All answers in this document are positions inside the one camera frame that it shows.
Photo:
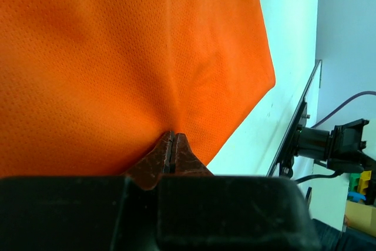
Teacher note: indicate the cardboard box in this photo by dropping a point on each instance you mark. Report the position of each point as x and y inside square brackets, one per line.
[361, 217]

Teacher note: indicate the orange t shirt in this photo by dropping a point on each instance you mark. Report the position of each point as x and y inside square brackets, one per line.
[89, 86]

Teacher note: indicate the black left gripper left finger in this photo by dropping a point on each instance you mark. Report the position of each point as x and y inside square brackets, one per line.
[147, 172]

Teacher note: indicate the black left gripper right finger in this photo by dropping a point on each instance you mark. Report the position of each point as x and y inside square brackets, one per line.
[183, 161]

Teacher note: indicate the green yellow blue clutter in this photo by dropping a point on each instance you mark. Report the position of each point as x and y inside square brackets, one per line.
[362, 188]

